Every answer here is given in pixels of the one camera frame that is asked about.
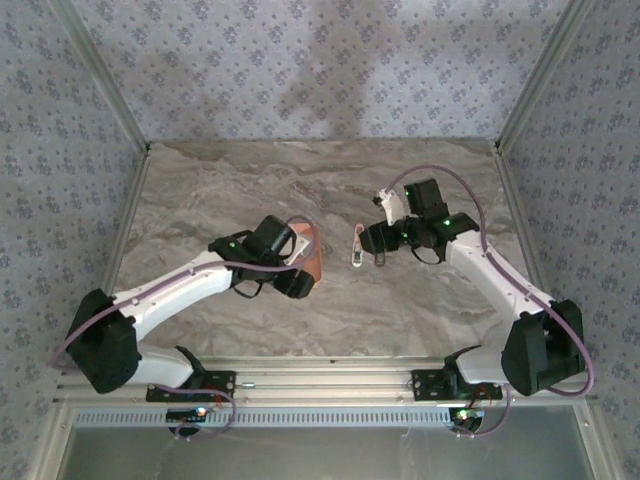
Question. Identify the pink plastic tray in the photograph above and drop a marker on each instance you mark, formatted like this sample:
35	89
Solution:
315	265

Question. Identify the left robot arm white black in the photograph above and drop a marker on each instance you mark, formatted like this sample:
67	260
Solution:
175	290

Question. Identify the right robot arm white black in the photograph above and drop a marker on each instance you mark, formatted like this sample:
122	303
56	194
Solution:
480	270

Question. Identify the small circuit board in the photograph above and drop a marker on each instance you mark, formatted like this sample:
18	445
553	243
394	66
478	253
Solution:
187	415
467	417

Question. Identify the grey metal sheet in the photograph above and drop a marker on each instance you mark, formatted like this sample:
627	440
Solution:
325	455

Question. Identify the aluminium table side rail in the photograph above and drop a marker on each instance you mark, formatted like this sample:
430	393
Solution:
517	210
130	210

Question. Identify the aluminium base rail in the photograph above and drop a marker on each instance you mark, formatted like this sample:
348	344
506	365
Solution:
325	380

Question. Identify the aluminium frame post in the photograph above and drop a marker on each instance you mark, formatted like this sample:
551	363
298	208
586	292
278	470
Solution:
103	75
541	75

